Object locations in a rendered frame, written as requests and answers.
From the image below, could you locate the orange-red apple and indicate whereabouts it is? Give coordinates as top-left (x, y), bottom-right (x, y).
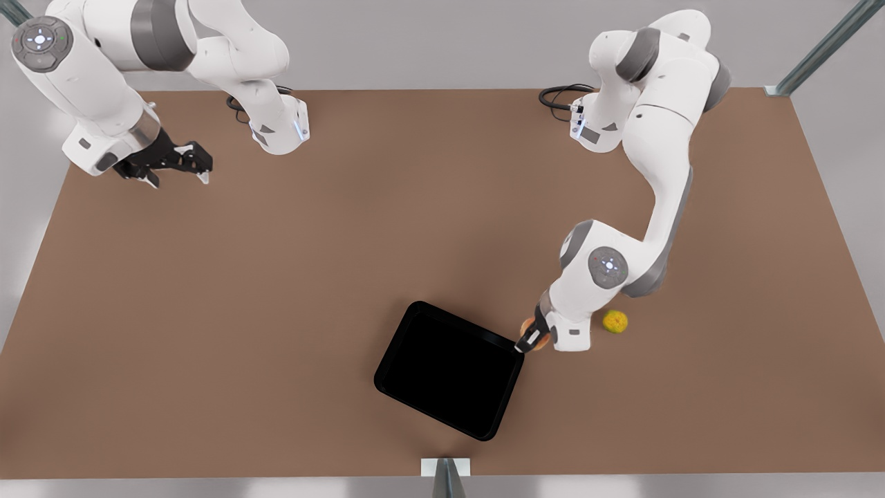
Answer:
top-left (520, 317), bottom-right (552, 351)

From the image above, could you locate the black storage box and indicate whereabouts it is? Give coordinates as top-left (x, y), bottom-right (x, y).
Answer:
top-left (374, 301), bottom-right (525, 442)

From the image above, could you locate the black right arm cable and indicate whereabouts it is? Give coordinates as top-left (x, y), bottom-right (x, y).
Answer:
top-left (227, 86), bottom-right (295, 125)

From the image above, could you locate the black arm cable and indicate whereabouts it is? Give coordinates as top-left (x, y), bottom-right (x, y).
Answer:
top-left (227, 86), bottom-right (295, 125)
top-left (539, 84), bottom-right (597, 123)

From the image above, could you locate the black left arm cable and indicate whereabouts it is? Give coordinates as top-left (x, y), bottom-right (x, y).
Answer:
top-left (539, 84), bottom-right (597, 123)

